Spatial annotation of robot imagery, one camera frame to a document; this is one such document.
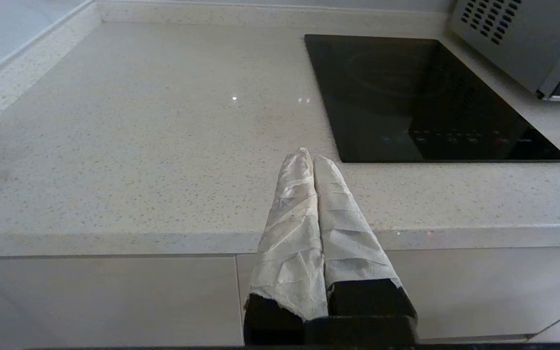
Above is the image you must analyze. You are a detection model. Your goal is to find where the silver microwave oven body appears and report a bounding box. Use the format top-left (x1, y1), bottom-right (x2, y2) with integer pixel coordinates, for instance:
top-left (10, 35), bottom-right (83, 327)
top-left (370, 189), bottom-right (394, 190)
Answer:
top-left (450, 0), bottom-right (560, 95)

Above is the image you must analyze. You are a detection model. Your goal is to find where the black induction cooktop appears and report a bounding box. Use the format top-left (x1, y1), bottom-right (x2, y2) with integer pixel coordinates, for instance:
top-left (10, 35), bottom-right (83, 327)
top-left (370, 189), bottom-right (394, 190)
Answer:
top-left (304, 34), bottom-right (560, 163)

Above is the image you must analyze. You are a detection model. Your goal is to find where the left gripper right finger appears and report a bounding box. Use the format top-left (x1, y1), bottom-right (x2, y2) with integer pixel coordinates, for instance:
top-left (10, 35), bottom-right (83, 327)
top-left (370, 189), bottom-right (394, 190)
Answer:
top-left (313, 156), bottom-right (419, 319)

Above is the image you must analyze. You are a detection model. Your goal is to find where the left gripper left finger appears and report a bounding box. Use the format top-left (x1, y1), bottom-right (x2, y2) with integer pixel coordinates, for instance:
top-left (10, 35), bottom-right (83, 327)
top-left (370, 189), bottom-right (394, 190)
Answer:
top-left (245, 147), bottom-right (329, 346)

